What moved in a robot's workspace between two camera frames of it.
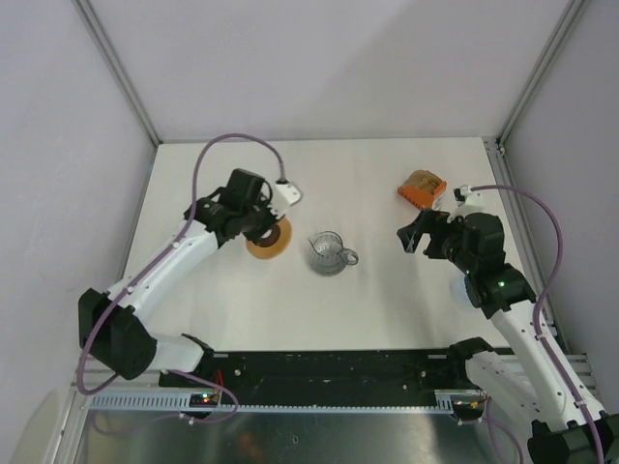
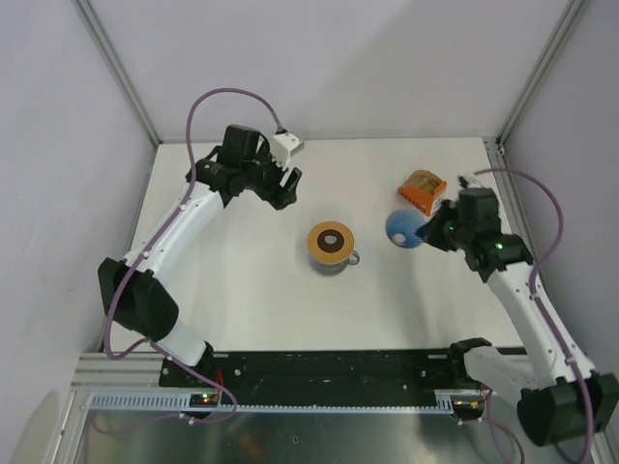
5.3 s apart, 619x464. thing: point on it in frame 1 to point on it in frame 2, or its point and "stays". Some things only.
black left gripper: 263,201 to 277,195
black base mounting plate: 324,376 stays
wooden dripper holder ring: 273,244 to 325,257
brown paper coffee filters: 425,179 stays
